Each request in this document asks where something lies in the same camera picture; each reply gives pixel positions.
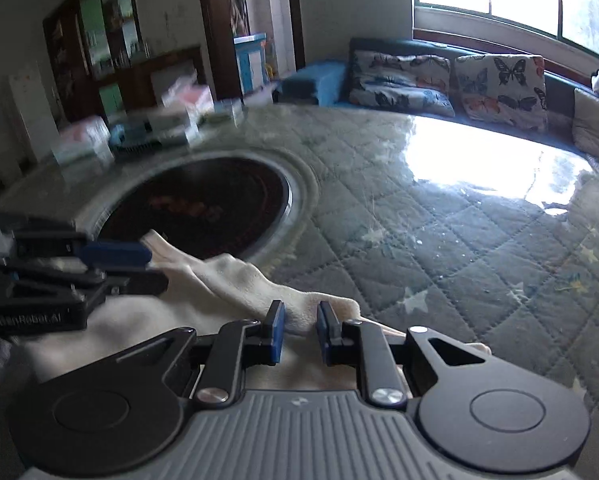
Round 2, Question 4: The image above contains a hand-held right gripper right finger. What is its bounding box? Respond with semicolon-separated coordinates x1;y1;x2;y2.
316;301;495;407

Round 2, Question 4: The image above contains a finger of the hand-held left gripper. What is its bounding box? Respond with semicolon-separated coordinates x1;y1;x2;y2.
14;230;153;269
0;258;169;298

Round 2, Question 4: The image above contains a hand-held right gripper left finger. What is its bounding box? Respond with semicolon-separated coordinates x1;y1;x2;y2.
114;300;287;407

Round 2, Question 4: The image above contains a cream white garment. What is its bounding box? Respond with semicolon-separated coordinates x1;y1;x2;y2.
24;229;491;392

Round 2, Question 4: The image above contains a round black induction cooker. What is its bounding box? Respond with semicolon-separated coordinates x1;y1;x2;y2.
96;156;294;267

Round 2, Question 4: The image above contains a pink white box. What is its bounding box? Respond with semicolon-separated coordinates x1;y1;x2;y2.
54;116;111;165
160;80;216;113

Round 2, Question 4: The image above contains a white green box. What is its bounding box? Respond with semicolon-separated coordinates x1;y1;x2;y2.
147;109;201;145

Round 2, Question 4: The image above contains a white appliance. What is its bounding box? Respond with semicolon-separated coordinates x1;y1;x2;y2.
7;62;60;162

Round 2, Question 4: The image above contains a small pale green box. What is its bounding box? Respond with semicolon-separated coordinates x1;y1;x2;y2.
200;99;244;127

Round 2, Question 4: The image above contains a dark wooden display cabinet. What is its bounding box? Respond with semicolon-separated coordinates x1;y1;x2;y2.
42;0;215;123

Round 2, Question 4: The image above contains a small blue cabinet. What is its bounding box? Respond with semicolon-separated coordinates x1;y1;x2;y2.
234;33;269;97

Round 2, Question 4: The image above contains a blue sofa footstool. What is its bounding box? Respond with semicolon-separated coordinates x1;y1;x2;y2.
274;60;349;107

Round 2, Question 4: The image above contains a butterfly print cushion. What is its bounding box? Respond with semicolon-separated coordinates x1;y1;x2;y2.
454;54;549;133
348;50;456;118

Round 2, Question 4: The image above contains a dark teal sofa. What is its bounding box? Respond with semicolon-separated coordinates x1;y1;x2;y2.
274;37;599;186

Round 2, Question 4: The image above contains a plain grey cushion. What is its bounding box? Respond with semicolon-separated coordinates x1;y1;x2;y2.
571;87;599;167

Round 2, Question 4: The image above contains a brown door frame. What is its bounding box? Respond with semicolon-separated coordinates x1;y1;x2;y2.
196;0;246;102

